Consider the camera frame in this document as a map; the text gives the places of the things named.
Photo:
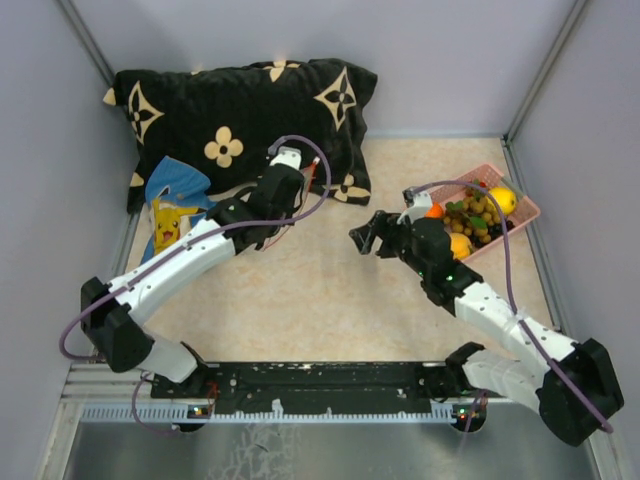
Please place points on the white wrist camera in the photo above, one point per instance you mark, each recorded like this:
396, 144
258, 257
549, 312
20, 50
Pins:
287, 156
418, 203

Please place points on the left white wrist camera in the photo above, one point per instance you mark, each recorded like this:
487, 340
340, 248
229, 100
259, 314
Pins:
287, 156

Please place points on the yellow orange peach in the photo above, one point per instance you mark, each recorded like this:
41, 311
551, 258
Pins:
461, 246

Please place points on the orange persimmon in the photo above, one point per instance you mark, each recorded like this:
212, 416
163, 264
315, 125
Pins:
436, 211

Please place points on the brown longan bunch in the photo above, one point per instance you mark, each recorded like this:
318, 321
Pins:
470, 213

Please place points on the pink plastic basket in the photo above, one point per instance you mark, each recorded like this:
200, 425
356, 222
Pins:
524, 214

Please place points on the dark blue grapes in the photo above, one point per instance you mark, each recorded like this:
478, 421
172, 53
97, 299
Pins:
483, 237

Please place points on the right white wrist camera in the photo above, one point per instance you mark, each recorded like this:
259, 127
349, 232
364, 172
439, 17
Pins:
418, 203

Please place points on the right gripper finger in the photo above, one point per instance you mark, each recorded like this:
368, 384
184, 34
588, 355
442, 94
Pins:
389, 247
365, 235

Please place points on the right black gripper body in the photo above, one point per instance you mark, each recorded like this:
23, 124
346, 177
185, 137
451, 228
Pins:
402, 234

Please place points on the aluminium frame rail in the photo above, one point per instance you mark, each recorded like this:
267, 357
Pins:
103, 396

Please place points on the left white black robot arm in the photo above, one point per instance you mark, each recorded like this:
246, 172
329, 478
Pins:
116, 311

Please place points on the clear orange zip top bag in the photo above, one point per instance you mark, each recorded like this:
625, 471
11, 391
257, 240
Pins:
309, 174

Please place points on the black floral plush pillow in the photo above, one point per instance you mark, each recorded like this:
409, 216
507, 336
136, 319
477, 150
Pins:
222, 122

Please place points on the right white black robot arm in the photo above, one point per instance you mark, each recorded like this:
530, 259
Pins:
572, 385

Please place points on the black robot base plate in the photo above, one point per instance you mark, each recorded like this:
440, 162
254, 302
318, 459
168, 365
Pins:
318, 388

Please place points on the blue Pikachu cloth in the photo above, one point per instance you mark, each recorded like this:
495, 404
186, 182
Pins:
175, 194

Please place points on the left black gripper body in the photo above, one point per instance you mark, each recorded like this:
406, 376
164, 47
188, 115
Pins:
287, 214

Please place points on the yellow lemon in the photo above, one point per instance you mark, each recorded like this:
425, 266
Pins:
502, 198

